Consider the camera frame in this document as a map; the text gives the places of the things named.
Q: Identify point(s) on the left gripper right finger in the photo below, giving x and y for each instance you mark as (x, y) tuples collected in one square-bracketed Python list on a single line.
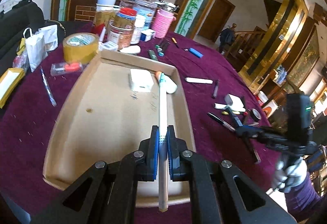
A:
[(175, 147)]

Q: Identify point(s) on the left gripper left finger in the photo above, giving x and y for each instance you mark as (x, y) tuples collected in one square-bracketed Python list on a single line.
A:
[(147, 169)]

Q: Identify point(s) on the long white pen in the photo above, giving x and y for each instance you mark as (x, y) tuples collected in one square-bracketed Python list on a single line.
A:
[(163, 163)]

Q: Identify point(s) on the right gloved hand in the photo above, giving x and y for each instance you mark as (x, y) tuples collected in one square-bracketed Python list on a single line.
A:
[(290, 172)]

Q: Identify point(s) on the black tape roll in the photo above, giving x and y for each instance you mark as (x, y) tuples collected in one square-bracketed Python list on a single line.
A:
[(256, 116)]

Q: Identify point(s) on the black silver fountain pen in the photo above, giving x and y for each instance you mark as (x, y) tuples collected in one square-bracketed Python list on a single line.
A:
[(221, 122)]

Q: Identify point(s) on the purple velvet tablecloth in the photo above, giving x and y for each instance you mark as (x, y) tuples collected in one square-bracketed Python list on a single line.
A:
[(28, 121)]

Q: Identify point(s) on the brown cardboard tray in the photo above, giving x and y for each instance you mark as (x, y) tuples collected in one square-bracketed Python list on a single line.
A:
[(103, 119)]

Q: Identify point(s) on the white stick eraser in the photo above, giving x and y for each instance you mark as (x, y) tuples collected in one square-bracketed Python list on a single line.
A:
[(198, 80)]

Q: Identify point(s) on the white box in tray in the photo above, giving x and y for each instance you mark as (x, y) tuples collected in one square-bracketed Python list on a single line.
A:
[(140, 80)]

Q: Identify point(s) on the blue lighter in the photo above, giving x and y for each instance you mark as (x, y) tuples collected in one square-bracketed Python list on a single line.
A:
[(195, 52)]

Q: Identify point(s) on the clear pen on cloth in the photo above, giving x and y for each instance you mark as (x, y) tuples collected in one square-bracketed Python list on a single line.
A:
[(47, 87)]

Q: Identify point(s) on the pink woven cup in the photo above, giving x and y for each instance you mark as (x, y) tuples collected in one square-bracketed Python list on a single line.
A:
[(162, 23)]

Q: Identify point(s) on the red item plastic bag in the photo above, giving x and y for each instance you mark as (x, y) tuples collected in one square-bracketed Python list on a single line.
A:
[(64, 68)]

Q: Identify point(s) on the yellow packing tape roll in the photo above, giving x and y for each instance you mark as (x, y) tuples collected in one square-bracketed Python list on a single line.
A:
[(80, 47)]

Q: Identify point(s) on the red lid plastic jar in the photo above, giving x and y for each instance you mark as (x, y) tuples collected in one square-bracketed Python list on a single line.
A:
[(121, 28)]

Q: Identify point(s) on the yellow flat box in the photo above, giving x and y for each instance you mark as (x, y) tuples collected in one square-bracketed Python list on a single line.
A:
[(9, 80)]

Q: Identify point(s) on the white paper bag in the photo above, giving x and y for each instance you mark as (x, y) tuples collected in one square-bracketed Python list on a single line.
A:
[(35, 45)]

